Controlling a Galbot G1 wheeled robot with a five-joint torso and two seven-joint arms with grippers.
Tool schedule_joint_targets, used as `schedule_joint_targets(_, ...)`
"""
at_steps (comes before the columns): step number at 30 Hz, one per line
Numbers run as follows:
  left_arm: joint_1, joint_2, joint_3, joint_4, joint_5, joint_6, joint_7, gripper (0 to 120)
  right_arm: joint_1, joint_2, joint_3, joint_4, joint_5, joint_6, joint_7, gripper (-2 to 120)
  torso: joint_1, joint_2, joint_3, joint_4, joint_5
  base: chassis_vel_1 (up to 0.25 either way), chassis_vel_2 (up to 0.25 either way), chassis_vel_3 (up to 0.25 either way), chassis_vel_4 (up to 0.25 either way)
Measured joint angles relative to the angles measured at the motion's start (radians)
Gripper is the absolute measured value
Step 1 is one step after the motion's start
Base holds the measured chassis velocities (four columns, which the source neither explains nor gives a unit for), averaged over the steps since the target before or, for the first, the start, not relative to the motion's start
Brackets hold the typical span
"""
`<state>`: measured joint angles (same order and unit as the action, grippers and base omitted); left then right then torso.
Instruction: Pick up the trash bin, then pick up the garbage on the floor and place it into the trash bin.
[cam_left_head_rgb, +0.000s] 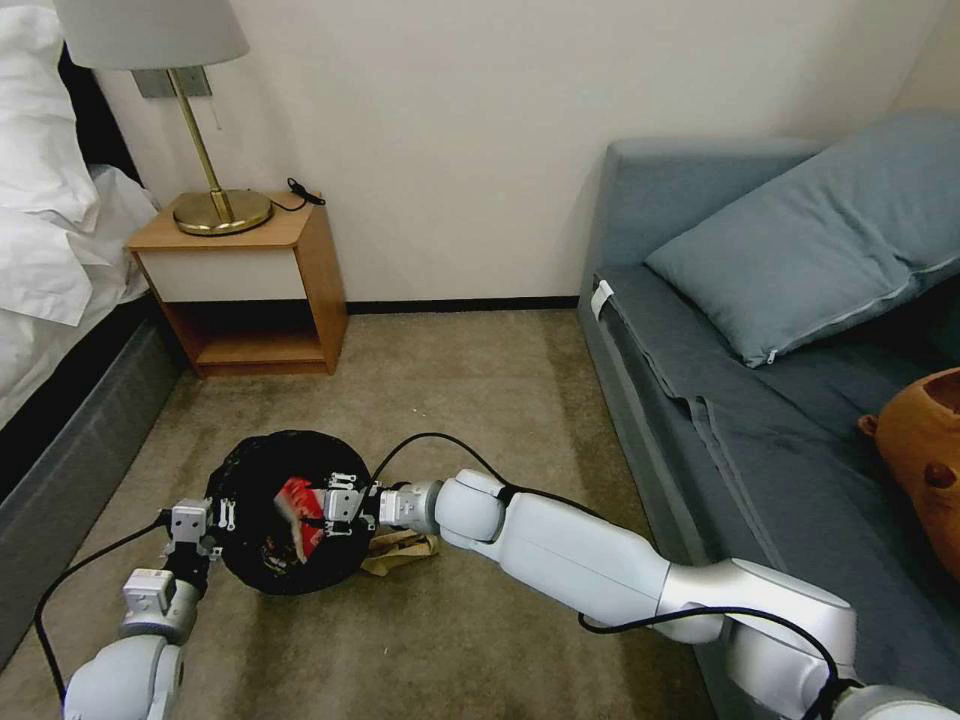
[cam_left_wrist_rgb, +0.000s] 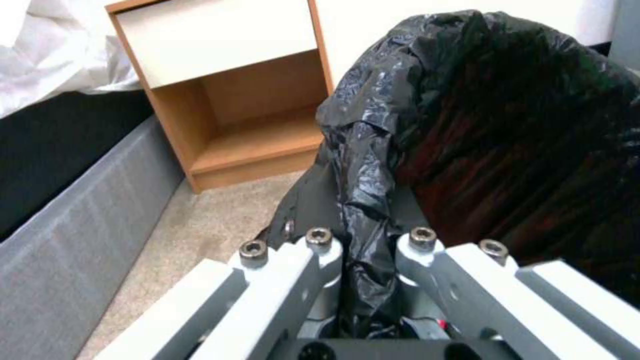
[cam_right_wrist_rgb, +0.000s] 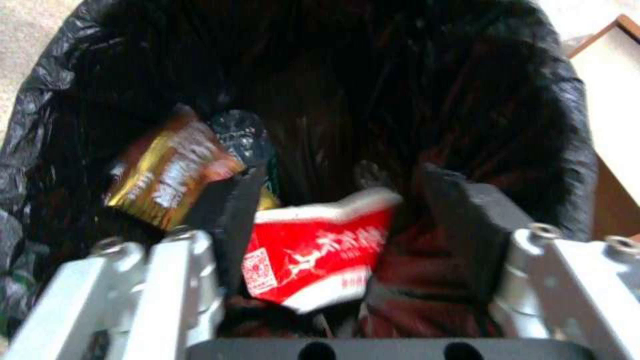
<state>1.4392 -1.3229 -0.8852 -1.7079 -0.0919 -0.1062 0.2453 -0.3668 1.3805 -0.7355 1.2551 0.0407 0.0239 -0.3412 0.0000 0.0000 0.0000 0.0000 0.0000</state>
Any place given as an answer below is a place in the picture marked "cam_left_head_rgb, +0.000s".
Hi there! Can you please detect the black trash bin with bag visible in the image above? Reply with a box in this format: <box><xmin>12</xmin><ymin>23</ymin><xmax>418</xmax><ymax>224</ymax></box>
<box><xmin>203</xmin><ymin>428</ymin><xmax>374</xmax><ymax>598</ymax></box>

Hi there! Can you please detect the red and white wrapper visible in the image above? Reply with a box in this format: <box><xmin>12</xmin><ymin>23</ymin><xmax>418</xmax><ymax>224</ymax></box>
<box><xmin>272</xmin><ymin>475</ymin><xmax>331</xmax><ymax>565</ymax></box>

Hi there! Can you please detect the crumpled brown paper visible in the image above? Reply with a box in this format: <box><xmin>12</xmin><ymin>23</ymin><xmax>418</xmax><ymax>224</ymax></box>
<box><xmin>362</xmin><ymin>527</ymin><xmax>442</xmax><ymax>580</ymax></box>

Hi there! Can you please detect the grey bed base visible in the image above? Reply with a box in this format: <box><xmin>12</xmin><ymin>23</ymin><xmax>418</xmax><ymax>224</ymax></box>
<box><xmin>0</xmin><ymin>303</ymin><xmax>190</xmax><ymax>670</ymax></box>

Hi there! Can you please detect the wooden nightstand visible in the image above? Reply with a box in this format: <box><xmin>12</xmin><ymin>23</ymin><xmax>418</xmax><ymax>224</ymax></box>
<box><xmin>125</xmin><ymin>190</ymin><xmax>351</xmax><ymax>379</ymax></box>

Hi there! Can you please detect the black skirting board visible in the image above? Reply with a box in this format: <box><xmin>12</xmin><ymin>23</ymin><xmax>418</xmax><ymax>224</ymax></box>
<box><xmin>345</xmin><ymin>297</ymin><xmax>584</xmax><ymax>316</ymax></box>

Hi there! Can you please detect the white duvet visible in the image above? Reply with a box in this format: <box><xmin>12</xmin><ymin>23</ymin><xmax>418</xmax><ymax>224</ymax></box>
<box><xmin>0</xmin><ymin>163</ymin><xmax>161</xmax><ymax>430</ymax></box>

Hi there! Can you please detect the blue-grey sofa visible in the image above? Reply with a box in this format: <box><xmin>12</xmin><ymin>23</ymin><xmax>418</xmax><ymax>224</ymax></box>
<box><xmin>576</xmin><ymin>112</ymin><xmax>960</xmax><ymax>720</ymax></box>

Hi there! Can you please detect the black headboard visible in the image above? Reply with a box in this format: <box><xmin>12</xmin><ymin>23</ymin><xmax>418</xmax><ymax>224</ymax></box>
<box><xmin>58</xmin><ymin>43</ymin><xmax>145</xmax><ymax>190</ymax></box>

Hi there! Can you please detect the white pillow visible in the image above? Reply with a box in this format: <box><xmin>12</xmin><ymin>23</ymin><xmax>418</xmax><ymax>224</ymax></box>
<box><xmin>0</xmin><ymin>0</ymin><xmax>101</xmax><ymax>226</ymax></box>

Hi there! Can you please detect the brass lamp with white shade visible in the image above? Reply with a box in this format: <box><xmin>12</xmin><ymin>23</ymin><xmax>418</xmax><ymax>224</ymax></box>
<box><xmin>53</xmin><ymin>0</ymin><xmax>276</xmax><ymax>238</ymax></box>

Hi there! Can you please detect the blue-grey cushion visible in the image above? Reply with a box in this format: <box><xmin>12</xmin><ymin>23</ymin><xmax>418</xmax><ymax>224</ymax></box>
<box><xmin>644</xmin><ymin>112</ymin><xmax>960</xmax><ymax>370</ymax></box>

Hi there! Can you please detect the orange clay-coloured plush toy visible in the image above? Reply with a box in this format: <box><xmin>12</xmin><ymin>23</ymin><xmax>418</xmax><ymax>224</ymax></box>
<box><xmin>856</xmin><ymin>366</ymin><xmax>960</xmax><ymax>561</ymax></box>

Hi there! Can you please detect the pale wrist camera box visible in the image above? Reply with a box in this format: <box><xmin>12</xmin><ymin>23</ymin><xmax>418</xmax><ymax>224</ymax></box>
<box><xmin>171</xmin><ymin>503</ymin><xmax>211</xmax><ymax>544</ymax></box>
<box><xmin>324</xmin><ymin>487</ymin><xmax>362</xmax><ymax>524</ymax></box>

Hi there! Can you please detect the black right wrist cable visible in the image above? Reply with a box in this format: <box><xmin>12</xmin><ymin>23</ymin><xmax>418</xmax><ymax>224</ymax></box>
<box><xmin>368</xmin><ymin>432</ymin><xmax>519</xmax><ymax>502</ymax></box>

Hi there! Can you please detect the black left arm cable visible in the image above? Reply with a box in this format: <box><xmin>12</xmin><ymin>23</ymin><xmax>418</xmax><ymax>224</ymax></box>
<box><xmin>32</xmin><ymin>515</ymin><xmax>175</xmax><ymax>708</ymax></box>

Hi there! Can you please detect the thin black cable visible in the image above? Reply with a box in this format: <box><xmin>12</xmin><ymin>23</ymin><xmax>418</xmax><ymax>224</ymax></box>
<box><xmin>269</xmin><ymin>176</ymin><xmax>325</xmax><ymax>216</ymax></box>

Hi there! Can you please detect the grey wall switch plate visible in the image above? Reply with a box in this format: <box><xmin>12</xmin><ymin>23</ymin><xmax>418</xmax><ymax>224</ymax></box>
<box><xmin>134</xmin><ymin>65</ymin><xmax>214</xmax><ymax>101</ymax></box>

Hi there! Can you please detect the black right elbow cable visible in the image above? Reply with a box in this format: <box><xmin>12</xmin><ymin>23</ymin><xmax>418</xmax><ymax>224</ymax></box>
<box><xmin>578</xmin><ymin>605</ymin><xmax>860</xmax><ymax>720</ymax></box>

